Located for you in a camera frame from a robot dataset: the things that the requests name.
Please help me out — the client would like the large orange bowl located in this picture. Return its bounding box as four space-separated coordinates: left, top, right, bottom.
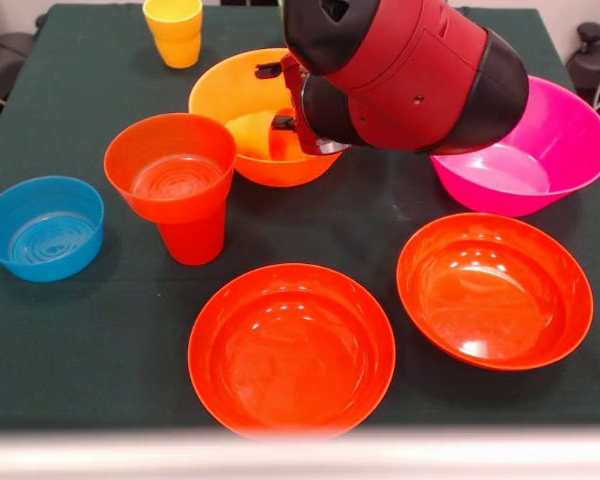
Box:
188 48 344 188

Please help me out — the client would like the large pink bowl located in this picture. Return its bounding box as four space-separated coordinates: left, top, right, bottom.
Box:
429 75 600 218

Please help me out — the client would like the red cup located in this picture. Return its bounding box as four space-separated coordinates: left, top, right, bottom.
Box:
155 199 228 267

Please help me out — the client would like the blue bowl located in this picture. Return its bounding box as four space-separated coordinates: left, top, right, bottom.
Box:
0 175 106 284

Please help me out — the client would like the yellow cup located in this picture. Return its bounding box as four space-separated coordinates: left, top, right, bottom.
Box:
142 0 204 70

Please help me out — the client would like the large red bowl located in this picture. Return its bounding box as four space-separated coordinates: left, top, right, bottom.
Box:
396 212 595 372
187 263 397 441

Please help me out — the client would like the orange cup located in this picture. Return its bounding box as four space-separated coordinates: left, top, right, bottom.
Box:
226 112 302 162

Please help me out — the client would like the dark green table cloth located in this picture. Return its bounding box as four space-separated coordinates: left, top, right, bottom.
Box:
0 3 600 431

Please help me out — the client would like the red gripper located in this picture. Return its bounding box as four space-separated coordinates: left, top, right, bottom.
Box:
254 52 332 156

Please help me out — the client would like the small red bowl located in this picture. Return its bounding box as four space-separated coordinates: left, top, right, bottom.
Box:
103 113 237 225

